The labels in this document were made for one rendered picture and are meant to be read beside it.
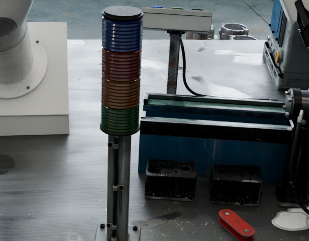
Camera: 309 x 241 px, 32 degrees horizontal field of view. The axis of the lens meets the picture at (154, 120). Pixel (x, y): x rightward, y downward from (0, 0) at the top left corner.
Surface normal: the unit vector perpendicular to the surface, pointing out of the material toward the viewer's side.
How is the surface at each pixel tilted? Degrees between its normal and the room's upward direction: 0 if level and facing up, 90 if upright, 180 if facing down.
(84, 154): 0
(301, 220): 0
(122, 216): 90
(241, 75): 0
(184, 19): 69
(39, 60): 45
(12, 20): 113
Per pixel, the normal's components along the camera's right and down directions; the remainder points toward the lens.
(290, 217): 0.05, -0.89
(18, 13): 0.65, 0.64
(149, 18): -0.03, 0.11
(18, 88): 0.14, -0.31
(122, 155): -0.05, 0.45
